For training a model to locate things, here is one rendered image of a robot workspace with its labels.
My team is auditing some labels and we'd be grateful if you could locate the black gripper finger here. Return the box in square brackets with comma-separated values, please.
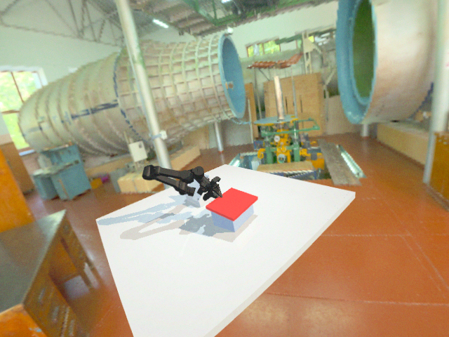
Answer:
[211, 184, 223, 198]
[208, 192, 219, 199]

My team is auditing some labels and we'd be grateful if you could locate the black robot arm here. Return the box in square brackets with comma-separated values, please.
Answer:
[142, 165, 209, 197]

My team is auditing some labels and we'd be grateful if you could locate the red box lid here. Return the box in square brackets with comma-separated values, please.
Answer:
[206, 188, 258, 221]

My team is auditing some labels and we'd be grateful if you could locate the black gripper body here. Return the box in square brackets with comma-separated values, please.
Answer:
[200, 176, 221, 201]

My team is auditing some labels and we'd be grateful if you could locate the light blue open box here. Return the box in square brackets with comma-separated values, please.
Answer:
[211, 205, 254, 232]

